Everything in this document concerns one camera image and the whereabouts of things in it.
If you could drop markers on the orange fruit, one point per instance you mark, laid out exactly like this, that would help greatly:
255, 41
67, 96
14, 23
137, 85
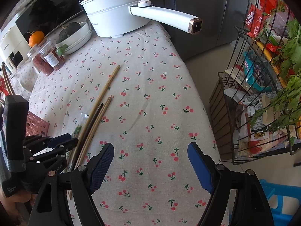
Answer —
36, 38

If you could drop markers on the person's left hand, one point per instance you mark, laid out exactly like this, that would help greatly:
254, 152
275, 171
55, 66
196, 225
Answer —
16, 204

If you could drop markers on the cherry print tablecloth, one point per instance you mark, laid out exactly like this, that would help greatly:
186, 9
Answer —
152, 103

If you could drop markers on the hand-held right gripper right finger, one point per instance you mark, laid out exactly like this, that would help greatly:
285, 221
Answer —
199, 167

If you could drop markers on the goji berry plastic jar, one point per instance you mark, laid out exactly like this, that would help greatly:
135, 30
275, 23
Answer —
41, 63

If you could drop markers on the red snack packet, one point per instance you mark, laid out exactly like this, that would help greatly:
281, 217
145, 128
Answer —
254, 18

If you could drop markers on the white ceramic dish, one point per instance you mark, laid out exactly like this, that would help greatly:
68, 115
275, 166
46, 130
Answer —
80, 42

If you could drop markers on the small green knob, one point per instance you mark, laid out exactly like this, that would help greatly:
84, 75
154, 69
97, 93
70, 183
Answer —
61, 51

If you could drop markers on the pink perforated utensil holder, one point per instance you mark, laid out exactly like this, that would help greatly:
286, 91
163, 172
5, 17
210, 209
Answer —
37, 126

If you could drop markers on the labelled red spice jar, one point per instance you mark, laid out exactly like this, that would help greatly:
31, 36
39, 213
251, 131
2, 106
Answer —
53, 56

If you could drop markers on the pile of food packets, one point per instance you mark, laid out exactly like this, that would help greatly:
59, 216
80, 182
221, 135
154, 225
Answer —
256, 136

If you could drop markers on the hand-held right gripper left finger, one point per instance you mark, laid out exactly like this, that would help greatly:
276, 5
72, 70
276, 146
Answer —
101, 167

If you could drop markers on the bunch of green vegetables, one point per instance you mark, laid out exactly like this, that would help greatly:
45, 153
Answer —
289, 47

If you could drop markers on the black microwave oven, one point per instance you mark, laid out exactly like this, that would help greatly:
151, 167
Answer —
47, 11

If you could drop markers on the tan bamboo chopstick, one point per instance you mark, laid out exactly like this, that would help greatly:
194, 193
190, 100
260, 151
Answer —
109, 83

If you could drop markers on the small flower print cloth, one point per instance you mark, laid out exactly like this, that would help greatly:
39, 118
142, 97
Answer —
22, 75

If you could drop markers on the grey refrigerator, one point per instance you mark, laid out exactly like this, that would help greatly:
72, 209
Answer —
211, 16

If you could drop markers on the blue plastic stool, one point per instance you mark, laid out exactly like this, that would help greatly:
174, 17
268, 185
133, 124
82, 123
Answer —
282, 207

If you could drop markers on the white electric cooking pot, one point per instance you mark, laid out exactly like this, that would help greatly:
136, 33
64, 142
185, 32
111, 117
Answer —
110, 16

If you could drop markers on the bundle of wooden chopsticks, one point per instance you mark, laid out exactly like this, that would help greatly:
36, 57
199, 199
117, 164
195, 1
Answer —
98, 120

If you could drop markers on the dark green squash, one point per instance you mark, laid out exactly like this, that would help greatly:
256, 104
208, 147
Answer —
69, 31

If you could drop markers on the white air fryer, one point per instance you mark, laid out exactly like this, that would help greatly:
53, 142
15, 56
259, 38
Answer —
11, 44

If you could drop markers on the small red packet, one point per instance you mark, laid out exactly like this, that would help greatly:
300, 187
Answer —
2, 86

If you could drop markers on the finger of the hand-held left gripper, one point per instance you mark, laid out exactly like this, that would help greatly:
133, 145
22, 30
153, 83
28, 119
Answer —
68, 146
58, 140

